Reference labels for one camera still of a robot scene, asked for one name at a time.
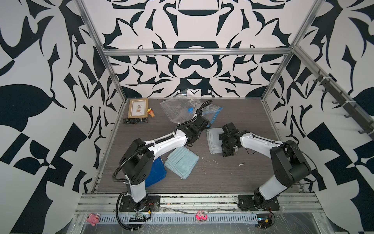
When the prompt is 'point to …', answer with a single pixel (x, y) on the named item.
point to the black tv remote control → (135, 120)
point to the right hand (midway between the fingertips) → (217, 141)
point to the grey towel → (214, 143)
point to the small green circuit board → (138, 214)
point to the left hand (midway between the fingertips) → (191, 122)
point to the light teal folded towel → (182, 161)
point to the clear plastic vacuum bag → (185, 107)
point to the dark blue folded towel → (157, 173)
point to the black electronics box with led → (264, 220)
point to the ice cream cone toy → (151, 112)
